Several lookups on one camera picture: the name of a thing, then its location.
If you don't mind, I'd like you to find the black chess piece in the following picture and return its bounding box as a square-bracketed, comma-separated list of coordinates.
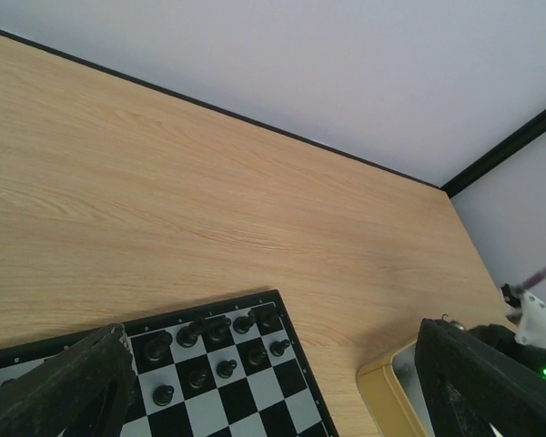
[253, 305, 282, 335]
[217, 360, 238, 379]
[233, 312, 257, 334]
[144, 331, 173, 362]
[247, 346, 268, 367]
[177, 318, 207, 348]
[269, 340, 290, 357]
[152, 384, 175, 407]

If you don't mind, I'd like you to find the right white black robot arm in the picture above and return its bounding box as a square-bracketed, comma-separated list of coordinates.
[469, 284, 546, 380]

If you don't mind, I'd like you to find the gold square tin tray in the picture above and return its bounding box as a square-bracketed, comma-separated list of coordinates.
[356, 341, 434, 437]

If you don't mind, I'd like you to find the black and silver chessboard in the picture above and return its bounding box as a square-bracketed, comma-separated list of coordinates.
[0, 289, 340, 437]

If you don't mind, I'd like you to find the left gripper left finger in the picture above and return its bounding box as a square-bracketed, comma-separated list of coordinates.
[0, 324, 135, 436]

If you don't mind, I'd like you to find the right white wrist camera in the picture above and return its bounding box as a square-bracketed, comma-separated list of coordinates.
[500, 284, 546, 349]

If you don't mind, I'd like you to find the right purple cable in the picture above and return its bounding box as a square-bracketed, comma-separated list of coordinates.
[518, 254, 546, 290]

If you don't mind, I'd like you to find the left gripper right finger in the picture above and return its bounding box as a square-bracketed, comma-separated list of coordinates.
[416, 319, 546, 436]

